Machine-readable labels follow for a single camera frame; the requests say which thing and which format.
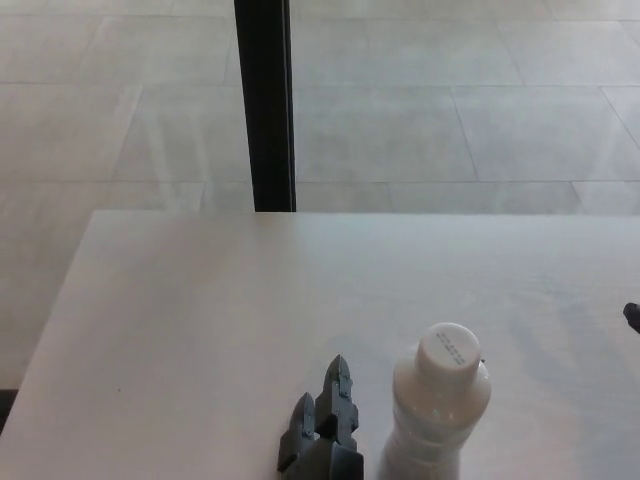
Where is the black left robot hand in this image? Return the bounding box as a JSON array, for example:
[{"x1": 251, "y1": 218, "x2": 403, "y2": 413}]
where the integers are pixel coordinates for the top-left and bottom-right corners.
[{"x1": 277, "y1": 354, "x2": 365, "y2": 480}]

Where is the white plastic bottle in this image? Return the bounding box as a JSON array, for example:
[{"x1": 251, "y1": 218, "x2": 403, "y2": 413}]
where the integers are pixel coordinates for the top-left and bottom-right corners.
[{"x1": 375, "y1": 345, "x2": 492, "y2": 480}]

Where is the white screw cap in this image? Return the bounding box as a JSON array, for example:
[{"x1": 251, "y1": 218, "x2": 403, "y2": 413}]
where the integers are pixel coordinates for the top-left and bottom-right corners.
[{"x1": 415, "y1": 322, "x2": 481, "y2": 387}]

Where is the black vertical post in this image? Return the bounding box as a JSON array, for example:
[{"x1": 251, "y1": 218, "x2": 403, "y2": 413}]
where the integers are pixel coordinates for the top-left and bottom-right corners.
[{"x1": 233, "y1": 0, "x2": 297, "y2": 213}]

